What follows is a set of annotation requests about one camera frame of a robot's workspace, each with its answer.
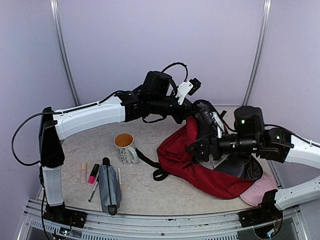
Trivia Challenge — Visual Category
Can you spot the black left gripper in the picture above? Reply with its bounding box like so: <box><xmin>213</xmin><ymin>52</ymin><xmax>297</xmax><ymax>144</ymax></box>
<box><xmin>150</xmin><ymin>94</ymin><xmax>200</xmax><ymax>124</ymax></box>

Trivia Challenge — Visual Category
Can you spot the red student backpack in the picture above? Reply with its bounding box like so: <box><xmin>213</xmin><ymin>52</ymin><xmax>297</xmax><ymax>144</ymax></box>
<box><xmin>134</xmin><ymin>99</ymin><xmax>264</xmax><ymax>200</ymax></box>

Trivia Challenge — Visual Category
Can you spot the grey pencil case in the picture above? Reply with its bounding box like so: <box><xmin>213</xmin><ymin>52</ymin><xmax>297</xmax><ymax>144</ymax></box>
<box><xmin>98</xmin><ymin>157</ymin><xmax>122</xmax><ymax>216</ymax></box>

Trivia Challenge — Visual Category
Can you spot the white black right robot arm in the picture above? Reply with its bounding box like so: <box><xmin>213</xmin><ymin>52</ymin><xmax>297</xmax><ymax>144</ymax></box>
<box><xmin>185</xmin><ymin>106</ymin><xmax>320</xmax><ymax>169</ymax></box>

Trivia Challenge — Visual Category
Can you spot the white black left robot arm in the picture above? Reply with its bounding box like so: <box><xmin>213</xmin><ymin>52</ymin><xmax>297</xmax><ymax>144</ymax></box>
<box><xmin>21</xmin><ymin>62</ymin><xmax>201</xmax><ymax>223</ymax></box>

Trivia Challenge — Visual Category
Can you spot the white mug with tea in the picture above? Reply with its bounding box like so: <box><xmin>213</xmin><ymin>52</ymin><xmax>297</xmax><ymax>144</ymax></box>
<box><xmin>113</xmin><ymin>133</ymin><xmax>139</xmax><ymax>165</ymax></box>

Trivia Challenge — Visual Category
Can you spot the pink plate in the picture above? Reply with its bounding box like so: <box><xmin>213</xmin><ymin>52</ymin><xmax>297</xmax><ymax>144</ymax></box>
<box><xmin>239</xmin><ymin>171</ymin><xmax>278</xmax><ymax>207</ymax></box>

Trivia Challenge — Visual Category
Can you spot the small white marker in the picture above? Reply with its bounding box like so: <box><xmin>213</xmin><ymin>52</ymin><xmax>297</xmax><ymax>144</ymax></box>
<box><xmin>117</xmin><ymin>167</ymin><xmax>123</xmax><ymax>191</ymax></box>

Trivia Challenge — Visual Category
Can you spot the pink black highlighter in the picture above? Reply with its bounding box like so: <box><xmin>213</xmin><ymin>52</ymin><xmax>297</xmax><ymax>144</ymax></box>
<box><xmin>88</xmin><ymin>163</ymin><xmax>100</xmax><ymax>184</ymax></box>

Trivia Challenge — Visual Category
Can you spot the green white pen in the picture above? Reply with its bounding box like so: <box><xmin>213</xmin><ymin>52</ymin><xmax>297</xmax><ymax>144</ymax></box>
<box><xmin>88</xmin><ymin>181</ymin><xmax>99</xmax><ymax>203</ymax></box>

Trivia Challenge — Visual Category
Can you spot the beige eraser stick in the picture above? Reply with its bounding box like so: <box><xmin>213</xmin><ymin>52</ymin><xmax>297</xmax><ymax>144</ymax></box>
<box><xmin>76</xmin><ymin>162</ymin><xmax>87</xmax><ymax>185</ymax></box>

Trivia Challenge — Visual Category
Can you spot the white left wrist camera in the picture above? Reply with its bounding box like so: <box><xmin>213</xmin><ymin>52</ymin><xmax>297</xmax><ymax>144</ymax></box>
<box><xmin>176</xmin><ymin>80</ymin><xmax>193</xmax><ymax>106</ymax></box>

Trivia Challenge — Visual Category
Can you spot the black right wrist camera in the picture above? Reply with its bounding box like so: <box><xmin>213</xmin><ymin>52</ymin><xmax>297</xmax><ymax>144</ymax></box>
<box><xmin>199</xmin><ymin>102</ymin><xmax>227</xmax><ymax>139</ymax></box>

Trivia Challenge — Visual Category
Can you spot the aluminium front rail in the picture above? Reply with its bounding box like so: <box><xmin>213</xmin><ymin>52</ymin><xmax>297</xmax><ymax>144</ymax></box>
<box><xmin>13</xmin><ymin>199</ymin><xmax>311</xmax><ymax>240</ymax></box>

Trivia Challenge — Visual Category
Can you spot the right aluminium frame post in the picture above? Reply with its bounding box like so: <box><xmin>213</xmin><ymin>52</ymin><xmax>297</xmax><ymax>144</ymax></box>
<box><xmin>242</xmin><ymin>0</ymin><xmax>272</xmax><ymax>106</ymax></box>

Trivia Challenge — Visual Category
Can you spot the aluminium frame post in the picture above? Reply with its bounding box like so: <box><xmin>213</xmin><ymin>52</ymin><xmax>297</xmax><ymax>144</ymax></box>
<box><xmin>242</xmin><ymin>0</ymin><xmax>272</xmax><ymax>106</ymax></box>
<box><xmin>49</xmin><ymin>0</ymin><xmax>81</xmax><ymax>106</ymax></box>

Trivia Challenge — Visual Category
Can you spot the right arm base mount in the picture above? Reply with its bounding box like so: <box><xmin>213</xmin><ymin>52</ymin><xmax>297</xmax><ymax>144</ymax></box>
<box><xmin>238</xmin><ymin>200</ymin><xmax>283</xmax><ymax>228</ymax></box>

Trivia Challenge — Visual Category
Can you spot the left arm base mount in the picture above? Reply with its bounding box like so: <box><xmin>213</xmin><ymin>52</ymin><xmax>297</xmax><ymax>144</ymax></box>
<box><xmin>43</xmin><ymin>202</ymin><xmax>87</xmax><ymax>229</ymax></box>

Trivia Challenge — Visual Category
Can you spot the left aluminium frame post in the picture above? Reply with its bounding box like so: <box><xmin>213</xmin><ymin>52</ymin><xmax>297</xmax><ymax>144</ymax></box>
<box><xmin>49</xmin><ymin>0</ymin><xmax>81</xmax><ymax>106</ymax></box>

